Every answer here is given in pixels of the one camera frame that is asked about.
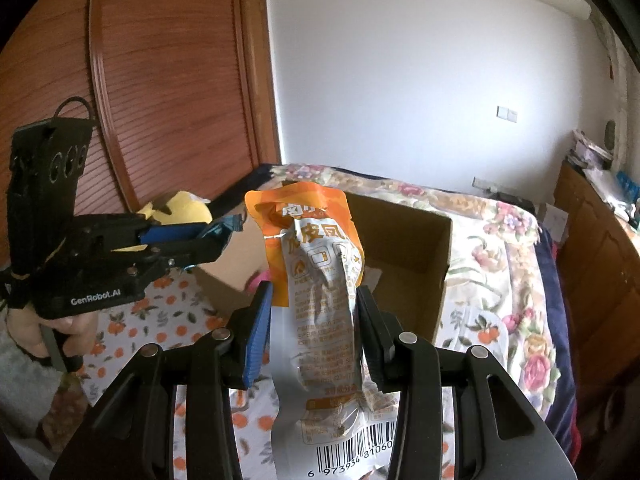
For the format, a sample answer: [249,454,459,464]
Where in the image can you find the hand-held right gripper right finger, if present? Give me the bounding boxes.
[355,287,576,480]

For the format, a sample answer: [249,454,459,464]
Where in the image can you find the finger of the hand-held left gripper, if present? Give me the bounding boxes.
[137,216,228,245]
[147,237,228,270]

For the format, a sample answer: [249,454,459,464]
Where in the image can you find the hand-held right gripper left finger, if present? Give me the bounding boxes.
[50,280,273,480]

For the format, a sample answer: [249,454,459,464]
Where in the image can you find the teal snack packet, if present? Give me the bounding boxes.
[202,214,246,238]

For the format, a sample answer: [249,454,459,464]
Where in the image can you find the large pink snack packet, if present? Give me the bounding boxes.
[247,267,273,293]

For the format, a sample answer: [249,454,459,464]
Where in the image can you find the orange and silver snack packet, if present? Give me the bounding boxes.
[244,182,401,480]

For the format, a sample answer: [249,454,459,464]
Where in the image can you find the brown cardboard box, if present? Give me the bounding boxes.
[192,191,453,348]

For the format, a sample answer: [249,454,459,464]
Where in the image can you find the person's left forearm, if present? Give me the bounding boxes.
[0,330,66,441]

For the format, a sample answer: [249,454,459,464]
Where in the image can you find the person's left hand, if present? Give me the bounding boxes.
[7,305,98,373]

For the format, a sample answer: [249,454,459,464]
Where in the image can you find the yellow plush toy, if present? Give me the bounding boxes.
[115,191,213,253]

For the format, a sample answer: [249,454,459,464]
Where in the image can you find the orange print tablecloth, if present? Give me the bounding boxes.
[82,265,401,480]

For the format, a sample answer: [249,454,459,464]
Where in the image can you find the wooden slatted wardrobe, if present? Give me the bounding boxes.
[0,0,283,271]

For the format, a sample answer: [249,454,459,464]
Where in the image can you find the dark blue blanket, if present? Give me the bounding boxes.
[537,225,576,411]

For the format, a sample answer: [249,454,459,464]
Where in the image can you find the white paper card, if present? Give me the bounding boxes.
[542,202,571,241]

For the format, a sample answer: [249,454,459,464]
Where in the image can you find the wooden counter cabinet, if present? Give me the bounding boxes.
[552,160,640,421]

